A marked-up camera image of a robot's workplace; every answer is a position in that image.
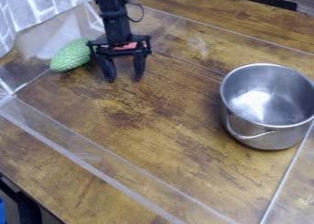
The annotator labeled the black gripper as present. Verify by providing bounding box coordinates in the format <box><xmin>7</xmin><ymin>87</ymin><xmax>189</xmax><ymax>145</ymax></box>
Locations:
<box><xmin>87</xmin><ymin>15</ymin><xmax>153</xmax><ymax>82</ymax></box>

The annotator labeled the green bitter gourd toy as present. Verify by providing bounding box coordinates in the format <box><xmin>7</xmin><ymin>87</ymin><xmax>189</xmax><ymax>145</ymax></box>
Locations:
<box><xmin>50</xmin><ymin>38</ymin><xmax>91</xmax><ymax>73</ymax></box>

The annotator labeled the clear acrylic tray barrier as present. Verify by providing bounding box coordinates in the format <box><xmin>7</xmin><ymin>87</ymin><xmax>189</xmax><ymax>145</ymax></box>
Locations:
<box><xmin>0</xmin><ymin>5</ymin><xmax>314</xmax><ymax>224</ymax></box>

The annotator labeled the white checkered curtain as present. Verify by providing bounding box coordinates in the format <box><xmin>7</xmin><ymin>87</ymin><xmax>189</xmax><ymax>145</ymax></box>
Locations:
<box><xmin>0</xmin><ymin>0</ymin><xmax>91</xmax><ymax>58</ymax></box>

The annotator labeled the pink spoon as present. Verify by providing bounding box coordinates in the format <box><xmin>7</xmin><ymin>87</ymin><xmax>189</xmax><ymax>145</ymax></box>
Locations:
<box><xmin>109</xmin><ymin>42</ymin><xmax>138</xmax><ymax>50</ymax></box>

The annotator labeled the silver metal pot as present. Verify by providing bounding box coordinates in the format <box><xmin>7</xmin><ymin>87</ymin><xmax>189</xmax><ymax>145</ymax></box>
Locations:
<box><xmin>219</xmin><ymin>63</ymin><xmax>314</xmax><ymax>151</ymax></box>

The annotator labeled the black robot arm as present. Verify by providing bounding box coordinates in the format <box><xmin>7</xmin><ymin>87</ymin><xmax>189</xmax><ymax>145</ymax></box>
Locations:
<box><xmin>86</xmin><ymin>0</ymin><xmax>153</xmax><ymax>82</ymax></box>

